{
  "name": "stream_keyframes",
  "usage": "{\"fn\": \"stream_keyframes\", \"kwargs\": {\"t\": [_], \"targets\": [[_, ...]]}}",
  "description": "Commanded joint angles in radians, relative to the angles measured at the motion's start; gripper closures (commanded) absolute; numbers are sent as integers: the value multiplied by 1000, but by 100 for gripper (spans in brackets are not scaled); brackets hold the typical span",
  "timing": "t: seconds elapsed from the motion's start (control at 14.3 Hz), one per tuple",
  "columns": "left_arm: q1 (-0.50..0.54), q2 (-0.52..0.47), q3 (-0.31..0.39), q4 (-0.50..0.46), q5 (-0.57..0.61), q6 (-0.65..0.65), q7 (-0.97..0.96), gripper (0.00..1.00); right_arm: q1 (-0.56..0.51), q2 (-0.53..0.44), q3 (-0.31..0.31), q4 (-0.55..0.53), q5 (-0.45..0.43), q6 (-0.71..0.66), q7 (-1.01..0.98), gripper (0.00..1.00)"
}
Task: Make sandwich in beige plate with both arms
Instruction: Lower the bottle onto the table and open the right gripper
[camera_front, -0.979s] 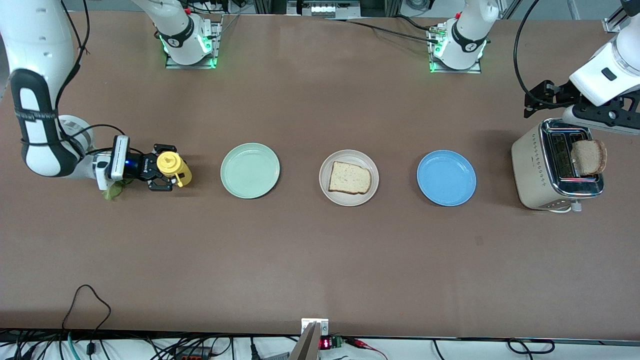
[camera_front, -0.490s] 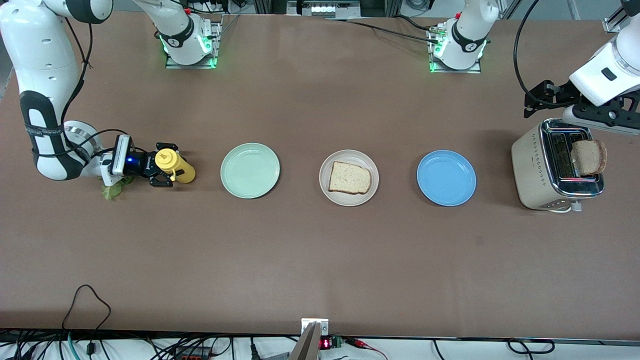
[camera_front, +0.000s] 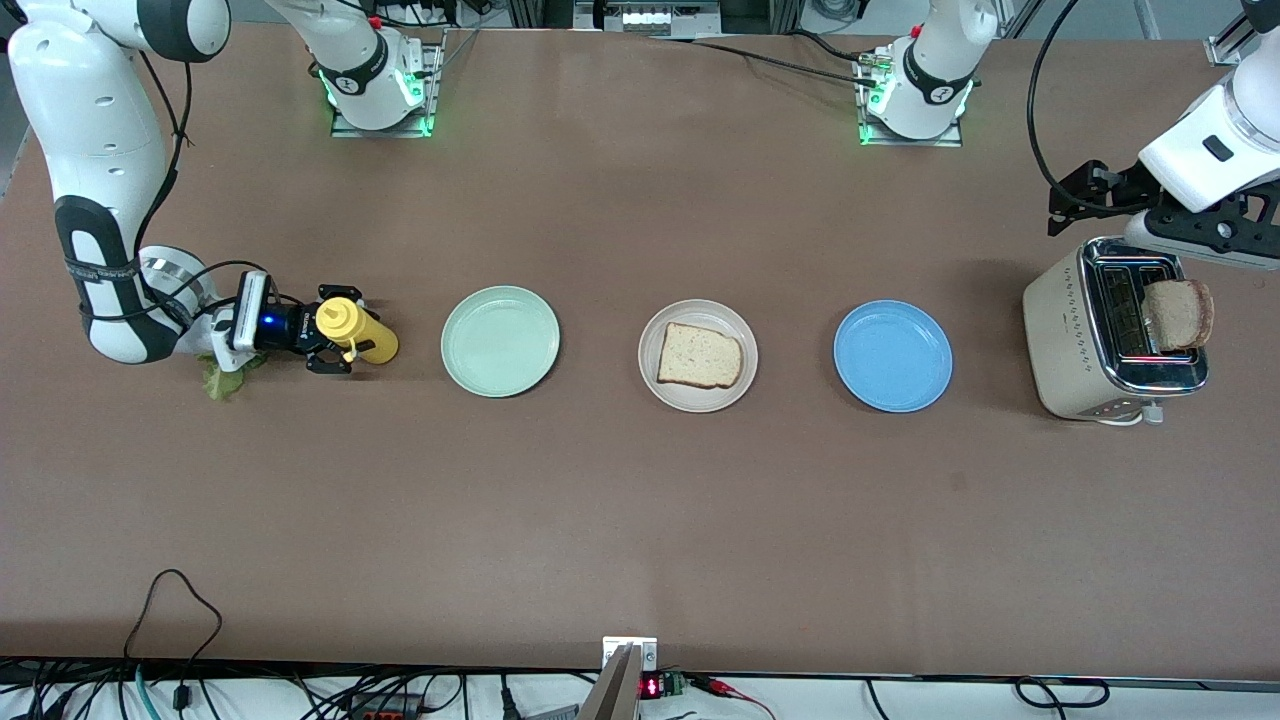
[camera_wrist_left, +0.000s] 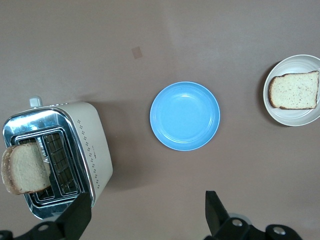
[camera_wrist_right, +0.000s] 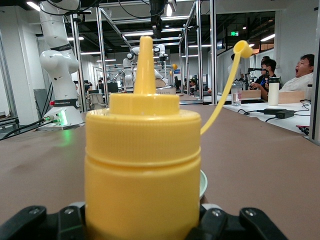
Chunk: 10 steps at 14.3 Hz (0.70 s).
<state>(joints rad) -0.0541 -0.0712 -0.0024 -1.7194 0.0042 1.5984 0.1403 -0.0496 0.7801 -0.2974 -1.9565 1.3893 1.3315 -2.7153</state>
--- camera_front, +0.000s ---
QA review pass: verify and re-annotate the black box with lights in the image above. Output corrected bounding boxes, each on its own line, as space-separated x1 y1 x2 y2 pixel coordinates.
573 0 723 39

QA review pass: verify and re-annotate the beige and chrome toaster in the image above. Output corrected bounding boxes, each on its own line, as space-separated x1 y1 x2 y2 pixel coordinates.
1021 235 1211 427

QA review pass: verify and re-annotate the thin black looped cable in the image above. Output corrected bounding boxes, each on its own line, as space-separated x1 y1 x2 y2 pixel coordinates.
122 568 224 663

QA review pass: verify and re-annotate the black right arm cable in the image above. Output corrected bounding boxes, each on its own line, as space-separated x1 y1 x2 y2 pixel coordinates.
130 50 194 256

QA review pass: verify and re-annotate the black coiled cable loop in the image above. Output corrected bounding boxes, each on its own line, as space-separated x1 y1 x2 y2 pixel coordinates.
1015 677 1113 710

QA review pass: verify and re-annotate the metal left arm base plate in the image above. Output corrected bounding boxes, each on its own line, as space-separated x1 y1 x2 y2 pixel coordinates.
856 50 964 149

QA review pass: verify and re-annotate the beige round plate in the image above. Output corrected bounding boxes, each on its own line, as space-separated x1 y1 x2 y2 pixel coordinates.
638 298 760 414

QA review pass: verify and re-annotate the aluminium frame post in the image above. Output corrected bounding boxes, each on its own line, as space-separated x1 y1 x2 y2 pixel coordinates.
1205 10 1256 67

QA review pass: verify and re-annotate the red clip wire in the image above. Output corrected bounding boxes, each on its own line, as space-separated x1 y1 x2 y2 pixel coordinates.
690 674 779 720

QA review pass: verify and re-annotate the black cable lying across table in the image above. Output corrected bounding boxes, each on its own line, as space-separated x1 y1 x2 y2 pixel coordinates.
650 35 881 91

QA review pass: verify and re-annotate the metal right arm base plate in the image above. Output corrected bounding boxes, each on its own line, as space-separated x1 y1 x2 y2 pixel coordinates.
330 28 441 139

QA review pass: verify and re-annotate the blue round plate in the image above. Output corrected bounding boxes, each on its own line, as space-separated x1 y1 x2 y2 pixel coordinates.
833 299 954 414

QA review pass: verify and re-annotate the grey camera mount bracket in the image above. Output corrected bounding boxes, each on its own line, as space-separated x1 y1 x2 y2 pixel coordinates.
578 636 661 720

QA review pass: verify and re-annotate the pale green round plate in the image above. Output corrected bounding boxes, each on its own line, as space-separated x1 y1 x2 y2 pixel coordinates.
440 285 562 399

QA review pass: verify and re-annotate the yellow squeeze sauce bottle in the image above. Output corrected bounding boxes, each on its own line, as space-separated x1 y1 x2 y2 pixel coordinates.
315 297 401 366

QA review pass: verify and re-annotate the green lettuce leaf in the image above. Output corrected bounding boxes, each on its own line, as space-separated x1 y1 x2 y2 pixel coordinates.
202 352 266 402

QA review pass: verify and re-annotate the brown crusted bread slice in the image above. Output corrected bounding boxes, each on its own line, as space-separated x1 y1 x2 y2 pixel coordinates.
1142 278 1217 352

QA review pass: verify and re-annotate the pale white bread slice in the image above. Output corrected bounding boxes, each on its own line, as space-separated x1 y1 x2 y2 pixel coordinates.
656 322 745 391

